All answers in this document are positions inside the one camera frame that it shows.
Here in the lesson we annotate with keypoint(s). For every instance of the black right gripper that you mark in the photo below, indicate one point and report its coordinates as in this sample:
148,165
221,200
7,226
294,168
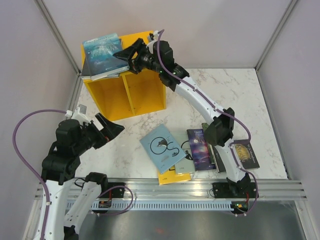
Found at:
127,54

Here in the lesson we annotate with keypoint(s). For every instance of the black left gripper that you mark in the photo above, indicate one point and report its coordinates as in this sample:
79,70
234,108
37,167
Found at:
110,131

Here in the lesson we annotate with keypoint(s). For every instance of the blue 20000 Leagues book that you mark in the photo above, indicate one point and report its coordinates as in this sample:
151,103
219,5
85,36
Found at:
105,55

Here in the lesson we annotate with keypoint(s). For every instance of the dark Wuthering Heights book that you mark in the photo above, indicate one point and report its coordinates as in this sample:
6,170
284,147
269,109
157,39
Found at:
100,72

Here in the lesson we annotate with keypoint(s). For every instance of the light blue Old Man book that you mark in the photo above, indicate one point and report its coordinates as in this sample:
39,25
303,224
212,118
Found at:
162,148

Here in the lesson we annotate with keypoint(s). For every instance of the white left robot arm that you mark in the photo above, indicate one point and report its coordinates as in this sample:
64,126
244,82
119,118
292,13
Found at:
74,136

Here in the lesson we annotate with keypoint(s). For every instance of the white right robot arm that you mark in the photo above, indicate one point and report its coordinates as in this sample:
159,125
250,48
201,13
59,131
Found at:
158,56

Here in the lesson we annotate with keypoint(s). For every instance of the yellow wooden shelf box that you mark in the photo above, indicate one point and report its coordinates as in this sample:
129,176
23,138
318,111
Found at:
116,92

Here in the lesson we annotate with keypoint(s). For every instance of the yellow thin book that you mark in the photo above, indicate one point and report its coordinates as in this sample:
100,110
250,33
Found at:
170,176

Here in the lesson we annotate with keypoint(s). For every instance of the grey thin book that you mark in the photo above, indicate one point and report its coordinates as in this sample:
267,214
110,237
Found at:
185,165

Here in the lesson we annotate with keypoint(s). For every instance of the green gold cover book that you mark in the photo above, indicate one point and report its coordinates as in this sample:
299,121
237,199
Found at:
204,126

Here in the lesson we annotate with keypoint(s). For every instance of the purple galaxy cover book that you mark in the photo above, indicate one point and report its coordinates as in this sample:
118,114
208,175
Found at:
199,149

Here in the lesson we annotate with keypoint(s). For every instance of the black Moon Sixpence book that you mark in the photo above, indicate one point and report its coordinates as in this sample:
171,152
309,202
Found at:
245,154

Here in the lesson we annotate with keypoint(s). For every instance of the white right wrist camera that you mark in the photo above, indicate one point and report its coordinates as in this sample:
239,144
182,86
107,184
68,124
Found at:
152,38

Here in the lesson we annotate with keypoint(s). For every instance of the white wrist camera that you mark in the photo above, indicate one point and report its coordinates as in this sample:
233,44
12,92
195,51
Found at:
152,38
78,114

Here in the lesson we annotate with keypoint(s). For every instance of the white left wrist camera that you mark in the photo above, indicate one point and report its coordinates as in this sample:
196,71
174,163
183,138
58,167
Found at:
78,114

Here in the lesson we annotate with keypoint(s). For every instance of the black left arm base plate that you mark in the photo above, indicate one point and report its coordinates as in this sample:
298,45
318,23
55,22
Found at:
114,190

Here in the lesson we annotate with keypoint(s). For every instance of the perforated cable duct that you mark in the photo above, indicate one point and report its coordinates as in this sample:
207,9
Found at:
164,205

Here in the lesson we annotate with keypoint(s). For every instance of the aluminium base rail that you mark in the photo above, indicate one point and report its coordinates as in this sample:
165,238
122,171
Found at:
201,189

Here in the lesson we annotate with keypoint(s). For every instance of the aluminium corner post left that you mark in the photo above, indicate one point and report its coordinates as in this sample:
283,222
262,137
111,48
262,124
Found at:
57,34

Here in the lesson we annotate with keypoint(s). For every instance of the aluminium corner post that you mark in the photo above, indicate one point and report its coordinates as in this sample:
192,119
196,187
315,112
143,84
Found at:
276,33
57,34

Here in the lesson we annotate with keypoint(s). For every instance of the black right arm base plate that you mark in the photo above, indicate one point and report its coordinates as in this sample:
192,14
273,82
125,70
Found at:
226,190

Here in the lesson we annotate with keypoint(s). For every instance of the aluminium corner post right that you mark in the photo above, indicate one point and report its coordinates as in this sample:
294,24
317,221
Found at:
276,33

